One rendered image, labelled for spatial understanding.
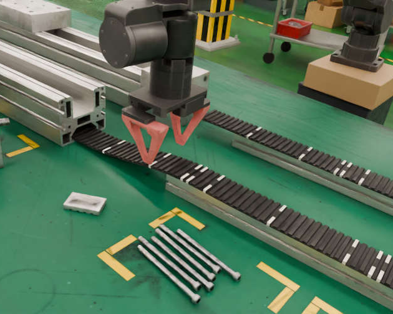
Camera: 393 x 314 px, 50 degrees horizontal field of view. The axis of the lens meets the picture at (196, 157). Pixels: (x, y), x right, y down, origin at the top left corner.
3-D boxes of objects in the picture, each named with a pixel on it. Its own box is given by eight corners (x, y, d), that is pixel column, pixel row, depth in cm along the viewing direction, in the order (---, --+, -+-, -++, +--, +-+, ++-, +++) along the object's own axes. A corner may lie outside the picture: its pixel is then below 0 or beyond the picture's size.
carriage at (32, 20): (72, 37, 104) (70, 9, 100) (33, 45, 96) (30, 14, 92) (31, 22, 111) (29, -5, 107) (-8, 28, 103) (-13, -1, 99)
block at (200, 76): (210, 111, 89) (216, 68, 84) (174, 130, 80) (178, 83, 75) (177, 98, 93) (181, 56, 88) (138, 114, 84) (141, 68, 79)
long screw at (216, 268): (221, 272, 50) (223, 266, 50) (216, 276, 50) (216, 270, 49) (163, 227, 56) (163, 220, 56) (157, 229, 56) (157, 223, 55)
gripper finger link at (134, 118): (118, 159, 60) (120, 99, 56) (151, 142, 66) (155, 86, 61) (155, 178, 57) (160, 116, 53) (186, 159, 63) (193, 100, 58)
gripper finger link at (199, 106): (142, 147, 64) (145, 89, 59) (171, 131, 69) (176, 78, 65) (178, 164, 61) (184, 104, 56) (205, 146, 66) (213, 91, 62)
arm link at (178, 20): (208, 9, 53) (176, -1, 56) (169, 14, 48) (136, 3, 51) (202, 62, 56) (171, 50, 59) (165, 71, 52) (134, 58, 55)
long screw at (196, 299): (201, 301, 46) (202, 295, 46) (194, 306, 46) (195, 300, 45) (141, 248, 53) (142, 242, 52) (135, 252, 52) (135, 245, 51)
